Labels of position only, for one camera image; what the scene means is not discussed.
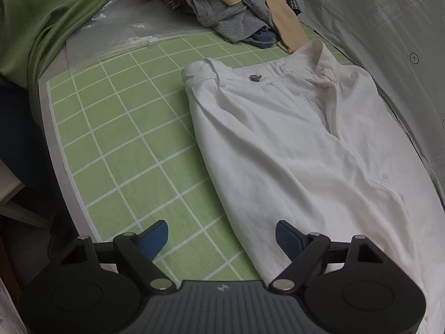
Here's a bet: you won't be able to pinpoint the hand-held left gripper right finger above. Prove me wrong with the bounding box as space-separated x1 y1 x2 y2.
269 220 386 293

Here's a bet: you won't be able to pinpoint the grey sweater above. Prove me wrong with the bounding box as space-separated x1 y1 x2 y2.
184 0 297 44

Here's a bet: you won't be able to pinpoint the green grid mat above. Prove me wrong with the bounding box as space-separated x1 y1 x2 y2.
45 24 364 286

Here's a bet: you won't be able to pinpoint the green curtain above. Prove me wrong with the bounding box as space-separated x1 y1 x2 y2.
0 0 140 88

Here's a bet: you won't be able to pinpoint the dark blue cloth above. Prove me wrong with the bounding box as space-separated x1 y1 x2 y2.
0 76 58 195

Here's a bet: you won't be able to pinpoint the white pants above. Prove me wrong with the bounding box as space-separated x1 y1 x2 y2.
181 40 444 321

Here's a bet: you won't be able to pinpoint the white furniture frame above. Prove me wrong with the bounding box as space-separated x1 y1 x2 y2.
0 158 50 231

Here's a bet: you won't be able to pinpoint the blue denim garment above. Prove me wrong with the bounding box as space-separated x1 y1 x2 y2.
243 26 279 50

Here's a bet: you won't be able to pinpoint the beige garment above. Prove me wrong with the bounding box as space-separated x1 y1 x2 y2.
202 0 308 55

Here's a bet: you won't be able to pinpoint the clear plastic bag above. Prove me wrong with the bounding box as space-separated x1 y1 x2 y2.
65 0 206 74

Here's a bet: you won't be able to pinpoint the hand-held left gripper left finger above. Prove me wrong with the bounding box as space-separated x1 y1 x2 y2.
61 220 174 293

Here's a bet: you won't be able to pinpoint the white carrot print sheet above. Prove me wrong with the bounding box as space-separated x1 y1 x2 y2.
278 0 445 213

